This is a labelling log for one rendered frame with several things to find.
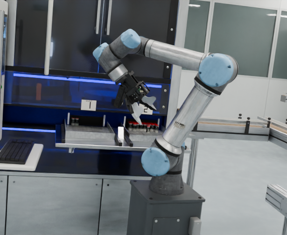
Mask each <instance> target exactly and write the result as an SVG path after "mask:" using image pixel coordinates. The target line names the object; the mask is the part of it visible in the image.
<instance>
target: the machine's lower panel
mask: <svg viewBox="0 0 287 235"><path fill-rule="evenodd" d="M8 175H9V177H8V195H7V176H8ZM151 178H152V176H131V175H106V174H81V173H45V172H20V171H0V235H5V220H6V202H7V222H6V235H126V233H127V224H128V214H129V204H130V195H131V184H130V181H131V180H151ZM102 179H103V187H102ZM101 188H102V198H101ZM100 199H101V209H100ZM99 210H100V219H99ZM98 221H99V224H98ZM98 225H99V230H98Z"/></svg>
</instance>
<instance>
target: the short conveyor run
mask: <svg viewBox="0 0 287 235"><path fill-rule="evenodd" d="M241 116H242V114H239V117H238V118H224V117H205V116H201V117H200V119H199V121H198V122H197V123H196V125H195V126H194V128H193V129H192V131H191V133H193V134H194V135H195V138H217V139H233V140H250V141H266V142H268V139H269V132H270V128H265V127H263V125H267V122H263V120H252V119H250V117H248V118H247V119H242V117H241Z"/></svg>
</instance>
